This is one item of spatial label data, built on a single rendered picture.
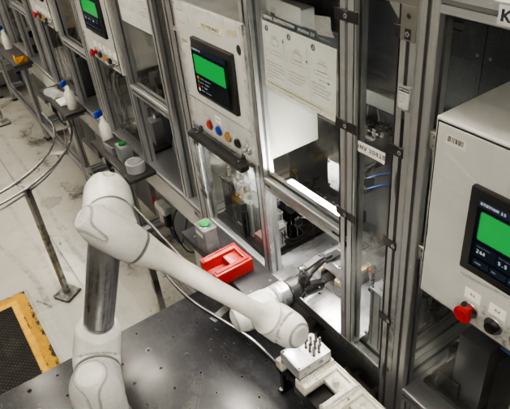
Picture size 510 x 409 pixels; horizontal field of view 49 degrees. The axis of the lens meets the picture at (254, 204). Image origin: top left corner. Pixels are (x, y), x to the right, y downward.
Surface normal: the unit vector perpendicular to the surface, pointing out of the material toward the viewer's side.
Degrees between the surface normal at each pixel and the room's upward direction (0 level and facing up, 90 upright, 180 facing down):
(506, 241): 90
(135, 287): 0
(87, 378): 5
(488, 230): 90
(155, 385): 0
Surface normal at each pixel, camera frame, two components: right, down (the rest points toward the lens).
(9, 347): -0.09, -0.81
